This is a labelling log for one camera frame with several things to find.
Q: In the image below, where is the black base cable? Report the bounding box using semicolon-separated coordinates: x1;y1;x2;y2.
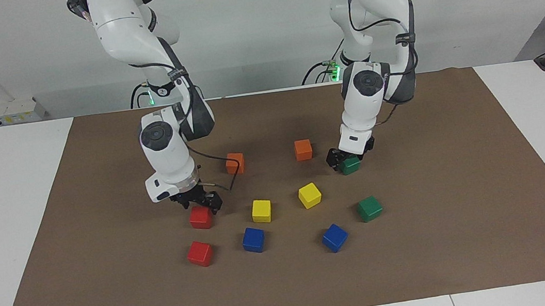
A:
297;39;350;86
128;83;150;109

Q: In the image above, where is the blue wooden block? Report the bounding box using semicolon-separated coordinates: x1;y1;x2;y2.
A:
320;222;351;255
240;226;267;255

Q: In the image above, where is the white wall socket box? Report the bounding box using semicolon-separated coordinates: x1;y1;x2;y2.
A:
0;96;46;126

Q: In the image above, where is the black right base cable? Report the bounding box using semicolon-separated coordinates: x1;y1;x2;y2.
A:
128;83;150;109

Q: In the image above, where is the orange wooden block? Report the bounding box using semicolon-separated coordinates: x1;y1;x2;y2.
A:
224;151;247;176
293;138;314;162

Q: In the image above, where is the brown paper table mat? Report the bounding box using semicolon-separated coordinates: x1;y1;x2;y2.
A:
0;57;545;306

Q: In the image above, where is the red wooden block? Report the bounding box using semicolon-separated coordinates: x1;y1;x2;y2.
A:
188;204;215;232
185;239;215;270

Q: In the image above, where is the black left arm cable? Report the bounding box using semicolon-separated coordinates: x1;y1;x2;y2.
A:
346;0;427;128

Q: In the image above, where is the black left base cable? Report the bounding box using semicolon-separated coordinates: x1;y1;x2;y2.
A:
297;39;350;86

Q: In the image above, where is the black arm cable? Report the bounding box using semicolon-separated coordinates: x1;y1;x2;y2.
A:
128;49;249;203
346;0;427;128

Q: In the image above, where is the green wooden block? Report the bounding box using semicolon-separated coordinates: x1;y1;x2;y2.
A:
355;194;385;224
339;155;363;176

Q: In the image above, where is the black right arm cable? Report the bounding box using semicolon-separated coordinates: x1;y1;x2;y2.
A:
128;49;249;203

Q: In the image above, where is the yellow wooden block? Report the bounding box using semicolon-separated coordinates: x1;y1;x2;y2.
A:
250;198;274;225
297;182;324;211

